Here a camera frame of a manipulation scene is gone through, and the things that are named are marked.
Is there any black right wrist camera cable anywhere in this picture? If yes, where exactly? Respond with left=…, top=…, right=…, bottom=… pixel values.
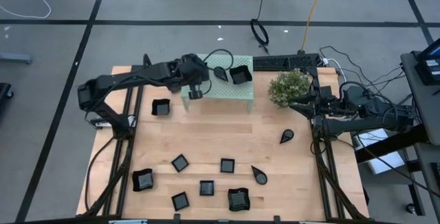
left=338, top=80, right=367, bottom=98

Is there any grey metal desk foot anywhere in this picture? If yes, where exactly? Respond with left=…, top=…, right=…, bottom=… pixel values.
left=0, top=52, right=34, bottom=65

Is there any white short cable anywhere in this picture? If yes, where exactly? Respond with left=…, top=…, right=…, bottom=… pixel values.
left=322, top=57, right=347, bottom=84

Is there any yellow power cable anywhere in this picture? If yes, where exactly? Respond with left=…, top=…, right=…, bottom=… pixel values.
left=300, top=0, right=327, bottom=54

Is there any pale green perforated mini table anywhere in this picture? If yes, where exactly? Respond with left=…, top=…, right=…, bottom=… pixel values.
left=180, top=54, right=255, bottom=113

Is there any green potted plant black pot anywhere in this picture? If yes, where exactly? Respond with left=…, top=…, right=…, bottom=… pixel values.
left=267, top=69, right=312, bottom=109

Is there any black left wrist camera cable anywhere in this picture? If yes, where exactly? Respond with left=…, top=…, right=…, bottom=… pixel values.
left=201, top=48, right=234, bottom=96

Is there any grey side desk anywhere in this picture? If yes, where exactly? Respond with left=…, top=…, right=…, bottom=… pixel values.
left=399, top=50, right=440, bottom=224

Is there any black deep square bowl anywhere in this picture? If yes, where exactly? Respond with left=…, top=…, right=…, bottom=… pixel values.
left=151, top=98, right=171, bottom=117

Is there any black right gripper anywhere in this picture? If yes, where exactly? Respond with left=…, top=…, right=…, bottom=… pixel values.
left=290, top=93, right=344, bottom=119

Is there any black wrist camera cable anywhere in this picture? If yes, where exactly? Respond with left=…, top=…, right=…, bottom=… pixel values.
left=201, top=48, right=234, bottom=96
left=338, top=80, right=367, bottom=98

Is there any small black square plate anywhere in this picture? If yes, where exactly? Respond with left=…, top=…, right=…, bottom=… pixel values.
left=220, top=157, right=236, bottom=174
left=170, top=153, right=190, bottom=173
left=170, top=191, right=190, bottom=212
left=199, top=180, right=215, bottom=197

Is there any black laptop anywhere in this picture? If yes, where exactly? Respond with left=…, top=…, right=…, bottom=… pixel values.
left=414, top=37, right=440, bottom=87

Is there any black wavy square bowl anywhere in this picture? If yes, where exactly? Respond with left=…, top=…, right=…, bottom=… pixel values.
left=131, top=168, right=155, bottom=193
left=229, top=65, right=254, bottom=86
left=227, top=187, right=251, bottom=212

